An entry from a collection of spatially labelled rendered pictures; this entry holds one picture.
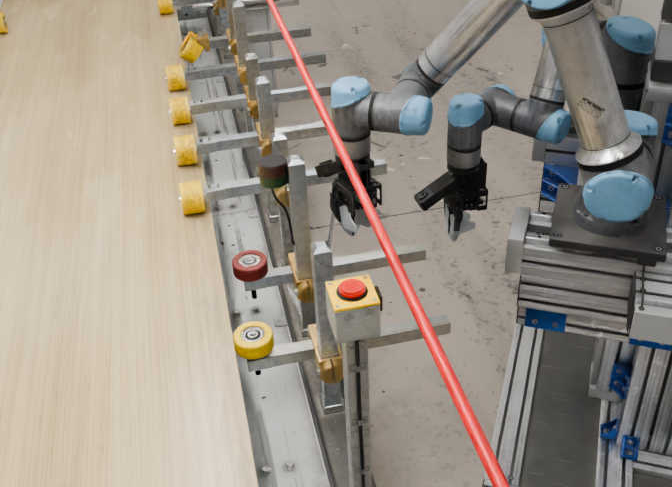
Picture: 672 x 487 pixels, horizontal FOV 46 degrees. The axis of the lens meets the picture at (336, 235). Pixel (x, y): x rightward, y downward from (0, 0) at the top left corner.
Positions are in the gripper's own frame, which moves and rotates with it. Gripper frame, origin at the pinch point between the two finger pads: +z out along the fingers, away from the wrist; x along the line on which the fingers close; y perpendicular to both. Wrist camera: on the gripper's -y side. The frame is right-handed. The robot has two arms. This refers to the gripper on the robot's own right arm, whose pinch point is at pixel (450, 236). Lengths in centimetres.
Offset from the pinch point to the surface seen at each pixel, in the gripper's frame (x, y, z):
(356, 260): -0.8, -23.3, 1.6
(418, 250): -1.1, -8.3, 1.6
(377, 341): -26.3, -25.2, 4.0
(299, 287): -7.1, -38.1, 1.6
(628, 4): 305, 230, 71
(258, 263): -1.8, -46.2, -3.0
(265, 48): 250, -12, 47
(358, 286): -55, -35, -35
